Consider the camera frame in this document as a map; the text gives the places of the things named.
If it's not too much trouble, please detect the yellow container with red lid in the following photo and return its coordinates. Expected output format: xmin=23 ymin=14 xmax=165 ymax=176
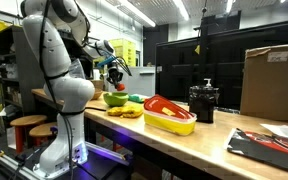
xmin=144 ymin=94 xmax=197 ymax=136

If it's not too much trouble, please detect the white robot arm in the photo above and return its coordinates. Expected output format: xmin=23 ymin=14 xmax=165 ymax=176
xmin=21 ymin=0 xmax=115 ymax=179

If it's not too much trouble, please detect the dark storage shelf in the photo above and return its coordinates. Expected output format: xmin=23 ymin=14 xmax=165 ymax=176
xmin=0 ymin=25 xmax=44 ymax=115

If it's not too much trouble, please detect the white paper sheet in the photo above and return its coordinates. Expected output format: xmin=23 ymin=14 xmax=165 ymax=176
xmin=263 ymin=124 xmax=288 ymax=138

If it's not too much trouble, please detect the green sponge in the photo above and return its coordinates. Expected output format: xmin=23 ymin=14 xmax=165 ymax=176
xmin=128 ymin=95 xmax=144 ymax=103

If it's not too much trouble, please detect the large cardboard box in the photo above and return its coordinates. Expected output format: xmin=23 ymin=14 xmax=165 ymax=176
xmin=240 ymin=45 xmax=288 ymax=121

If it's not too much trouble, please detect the large wooden stool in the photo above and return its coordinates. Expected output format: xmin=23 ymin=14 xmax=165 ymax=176
xmin=10 ymin=115 xmax=47 ymax=154

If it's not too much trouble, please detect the black camera stand pole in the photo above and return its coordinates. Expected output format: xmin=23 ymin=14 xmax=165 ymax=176
xmin=192 ymin=0 xmax=208 ymax=85

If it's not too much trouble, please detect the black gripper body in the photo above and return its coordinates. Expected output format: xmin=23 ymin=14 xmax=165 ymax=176
xmin=106 ymin=64 xmax=123 ymax=88

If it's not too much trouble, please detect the wooden bowl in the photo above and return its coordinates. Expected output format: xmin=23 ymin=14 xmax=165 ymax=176
xmin=91 ymin=88 xmax=103 ymax=100

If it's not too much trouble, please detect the small wooden stool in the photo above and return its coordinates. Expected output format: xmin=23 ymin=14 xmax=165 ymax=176
xmin=29 ymin=122 xmax=57 ymax=146

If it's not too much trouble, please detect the green bowl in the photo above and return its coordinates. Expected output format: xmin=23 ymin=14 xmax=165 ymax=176
xmin=103 ymin=92 xmax=129 ymax=107

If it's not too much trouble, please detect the yellow cloth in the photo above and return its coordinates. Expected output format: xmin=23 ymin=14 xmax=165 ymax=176
xmin=107 ymin=104 xmax=143 ymax=118

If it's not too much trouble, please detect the red black magazine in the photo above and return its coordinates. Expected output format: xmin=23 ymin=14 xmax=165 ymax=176
xmin=225 ymin=128 xmax=288 ymax=171

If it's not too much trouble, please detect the black jar with pump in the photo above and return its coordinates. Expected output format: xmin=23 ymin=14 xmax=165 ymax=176
xmin=189 ymin=78 xmax=219 ymax=124

